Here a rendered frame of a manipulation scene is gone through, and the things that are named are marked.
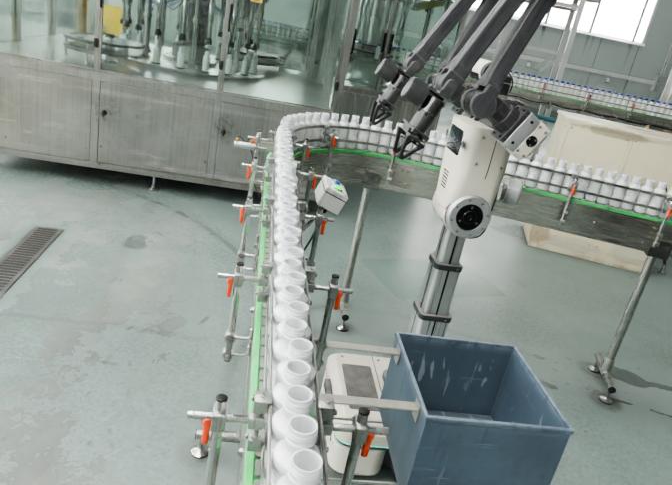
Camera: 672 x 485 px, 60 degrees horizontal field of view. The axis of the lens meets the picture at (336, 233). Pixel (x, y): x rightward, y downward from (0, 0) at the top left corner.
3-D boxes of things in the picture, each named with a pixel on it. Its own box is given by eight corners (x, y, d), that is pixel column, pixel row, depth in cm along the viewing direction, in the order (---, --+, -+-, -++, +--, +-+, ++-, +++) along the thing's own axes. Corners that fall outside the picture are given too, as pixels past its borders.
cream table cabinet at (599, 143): (632, 252, 572) (679, 135, 531) (650, 276, 515) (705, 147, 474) (520, 225, 588) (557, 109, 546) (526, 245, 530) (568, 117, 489)
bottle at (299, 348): (306, 425, 96) (324, 339, 90) (298, 449, 90) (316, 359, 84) (272, 415, 96) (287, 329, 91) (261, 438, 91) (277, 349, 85)
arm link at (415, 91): (460, 83, 167) (451, 80, 175) (428, 61, 163) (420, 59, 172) (435, 119, 169) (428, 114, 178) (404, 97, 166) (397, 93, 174)
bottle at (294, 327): (258, 413, 96) (273, 327, 90) (268, 392, 102) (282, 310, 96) (293, 422, 96) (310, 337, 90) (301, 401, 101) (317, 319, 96)
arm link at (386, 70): (422, 64, 208) (416, 63, 216) (396, 45, 204) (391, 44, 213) (402, 93, 210) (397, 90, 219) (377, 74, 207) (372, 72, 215)
